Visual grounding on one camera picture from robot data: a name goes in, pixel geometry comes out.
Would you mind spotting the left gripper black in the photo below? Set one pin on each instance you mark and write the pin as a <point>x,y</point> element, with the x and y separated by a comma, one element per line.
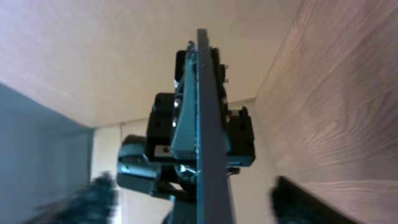
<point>195,121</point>

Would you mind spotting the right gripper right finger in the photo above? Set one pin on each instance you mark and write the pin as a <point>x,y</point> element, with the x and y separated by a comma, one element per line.
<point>292,204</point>

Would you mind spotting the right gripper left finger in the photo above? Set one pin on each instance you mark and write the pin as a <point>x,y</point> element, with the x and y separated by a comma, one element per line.
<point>95,203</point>

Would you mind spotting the brown cardboard box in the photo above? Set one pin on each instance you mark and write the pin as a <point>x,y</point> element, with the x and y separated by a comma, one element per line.
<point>101,63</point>

